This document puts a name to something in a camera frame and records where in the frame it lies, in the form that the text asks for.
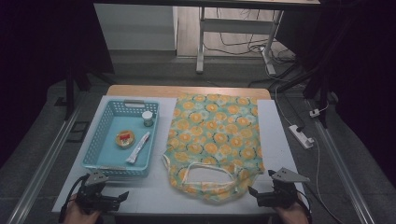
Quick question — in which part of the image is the person's left hand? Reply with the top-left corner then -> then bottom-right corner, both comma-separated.
64,195 -> 101,224

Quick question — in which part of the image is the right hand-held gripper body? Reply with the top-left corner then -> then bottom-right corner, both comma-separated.
257,167 -> 311,209

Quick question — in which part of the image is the small jar with white lid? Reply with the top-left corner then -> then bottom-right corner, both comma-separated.
141,110 -> 154,128

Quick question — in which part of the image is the round tin with red label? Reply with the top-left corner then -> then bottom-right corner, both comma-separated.
115,130 -> 136,148

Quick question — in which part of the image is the bundle of floor cables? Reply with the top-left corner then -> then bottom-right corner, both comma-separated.
204,7 -> 297,64

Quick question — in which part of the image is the floral cloth bag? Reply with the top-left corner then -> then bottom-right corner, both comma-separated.
162,92 -> 265,203

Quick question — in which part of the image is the black metal stand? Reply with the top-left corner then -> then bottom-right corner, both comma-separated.
54,62 -> 116,121
270,46 -> 335,129

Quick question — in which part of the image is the white table mat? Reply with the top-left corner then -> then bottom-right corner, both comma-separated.
51,95 -> 312,216

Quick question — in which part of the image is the blue plastic basket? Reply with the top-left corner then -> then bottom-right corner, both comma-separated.
82,98 -> 161,179

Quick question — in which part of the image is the person's right hand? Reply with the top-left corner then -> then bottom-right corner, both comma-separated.
275,195 -> 310,224

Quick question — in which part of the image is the white power strip cable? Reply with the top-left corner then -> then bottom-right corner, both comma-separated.
312,138 -> 344,224

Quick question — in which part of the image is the white power strip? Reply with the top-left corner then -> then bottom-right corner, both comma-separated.
288,124 -> 315,149

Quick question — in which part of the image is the white desk frame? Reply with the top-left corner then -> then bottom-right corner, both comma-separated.
195,7 -> 285,76

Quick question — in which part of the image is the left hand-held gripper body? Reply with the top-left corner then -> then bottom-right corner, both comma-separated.
76,170 -> 121,215

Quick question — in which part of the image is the aluminium floor rail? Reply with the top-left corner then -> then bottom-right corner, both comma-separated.
306,99 -> 376,224
6,102 -> 83,224

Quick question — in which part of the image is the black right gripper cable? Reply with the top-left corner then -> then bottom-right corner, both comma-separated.
295,197 -> 313,224

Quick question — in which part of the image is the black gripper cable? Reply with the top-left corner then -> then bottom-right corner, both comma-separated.
59,174 -> 91,224
295,197 -> 313,224

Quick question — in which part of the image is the white cabinet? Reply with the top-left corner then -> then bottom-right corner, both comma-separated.
93,3 -> 178,51

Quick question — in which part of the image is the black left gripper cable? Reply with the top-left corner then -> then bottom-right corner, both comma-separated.
59,174 -> 91,224

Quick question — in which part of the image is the white tube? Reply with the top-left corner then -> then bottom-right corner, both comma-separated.
125,131 -> 151,164

